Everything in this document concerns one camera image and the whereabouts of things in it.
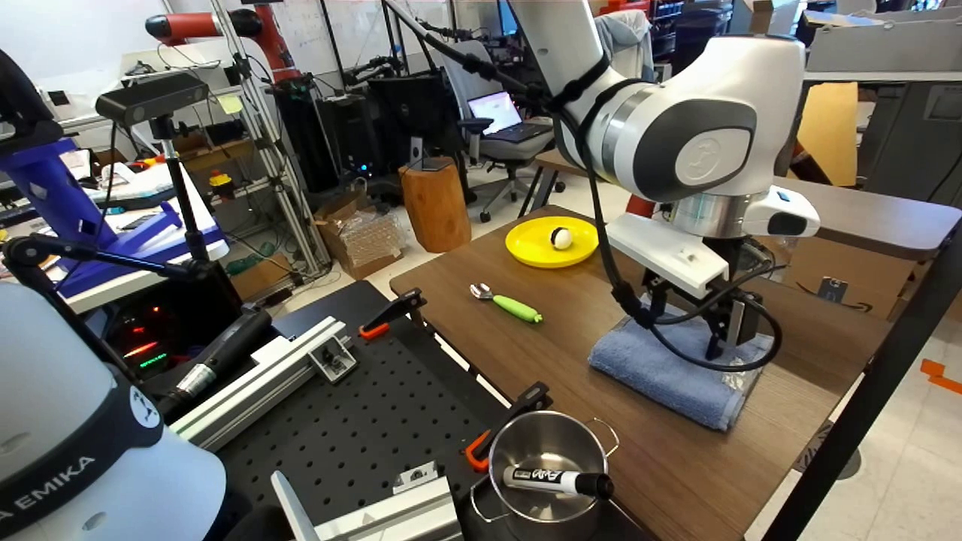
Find black perforated breadboard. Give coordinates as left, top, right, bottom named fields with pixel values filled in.
left=213, top=280, right=644, bottom=541

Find black cylindrical tool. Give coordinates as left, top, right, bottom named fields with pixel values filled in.
left=161, top=307, right=277, bottom=417

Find black office chair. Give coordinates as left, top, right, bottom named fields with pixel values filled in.
left=470, top=116, right=566, bottom=224

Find open cardboard box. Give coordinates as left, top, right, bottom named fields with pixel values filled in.
left=315, top=197, right=406, bottom=281

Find wooden stump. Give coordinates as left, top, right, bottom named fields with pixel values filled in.
left=397, top=154, right=475, bottom=255

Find orange black bar clamp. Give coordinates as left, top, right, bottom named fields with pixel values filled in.
left=461, top=382, right=553, bottom=474
left=356, top=289, right=431, bottom=346

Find silver aluminium bracket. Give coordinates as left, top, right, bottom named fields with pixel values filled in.
left=267, top=459, right=465, bottom=541

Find yellow board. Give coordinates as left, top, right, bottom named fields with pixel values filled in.
left=794, top=82, right=864, bottom=193

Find blue white machine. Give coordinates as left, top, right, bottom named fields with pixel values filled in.
left=0, top=49, right=231, bottom=303

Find black computer towers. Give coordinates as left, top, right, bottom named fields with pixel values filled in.
left=275, top=68, right=462, bottom=196

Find small black device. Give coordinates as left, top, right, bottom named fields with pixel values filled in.
left=816, top=276, right=853, bottom=307

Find open laptop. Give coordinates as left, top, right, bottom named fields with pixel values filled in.
left=465, top=88, right=553, bottom=148

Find blue towel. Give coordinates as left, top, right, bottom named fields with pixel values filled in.
left=587, top=311, right=778, bottom=435

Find white Franka Emika robot base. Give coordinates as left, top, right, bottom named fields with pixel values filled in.
left=0, top=280, right=231, bottom=541

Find black camera on stand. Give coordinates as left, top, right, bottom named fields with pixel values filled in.
left=93, top=68, right=251, bottom=332

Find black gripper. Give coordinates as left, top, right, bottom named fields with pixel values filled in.
left=632, top=231, right=772, bottom=366

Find stainless steel pot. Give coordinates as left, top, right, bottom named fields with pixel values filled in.
left=465, top=405, right=624, bottom=541

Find black Expo marker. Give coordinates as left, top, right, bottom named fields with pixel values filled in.
left=499, top=459, right=617, bottom=503

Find metal shelf rack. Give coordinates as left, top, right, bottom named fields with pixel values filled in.
left=206, top=0, right=335, bottom=289

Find yellow round plate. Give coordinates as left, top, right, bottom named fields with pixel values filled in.
left=503, top=213, right=603, bottom=269

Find silver aluminium extrusion rail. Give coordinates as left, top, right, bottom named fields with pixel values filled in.
left=169, top=311, right=362, bottom=452

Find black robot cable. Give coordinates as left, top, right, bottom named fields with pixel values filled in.
left=386, top=0, right=789, bottom=374

